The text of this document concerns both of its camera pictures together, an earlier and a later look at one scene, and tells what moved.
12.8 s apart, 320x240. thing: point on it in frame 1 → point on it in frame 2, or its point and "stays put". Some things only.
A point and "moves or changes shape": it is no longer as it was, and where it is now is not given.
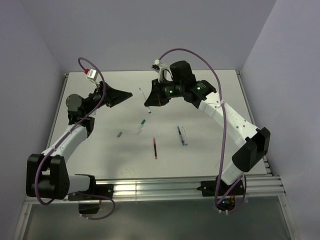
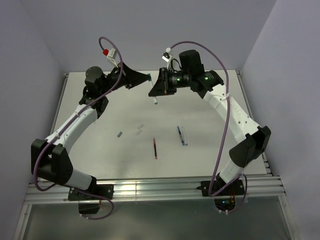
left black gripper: (112, 96) → (130, 78)
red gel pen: (155, 149) stays put
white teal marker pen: (150, 111) moves or changes shape
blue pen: (183, 143) stays put
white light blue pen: (185, 138) stays put
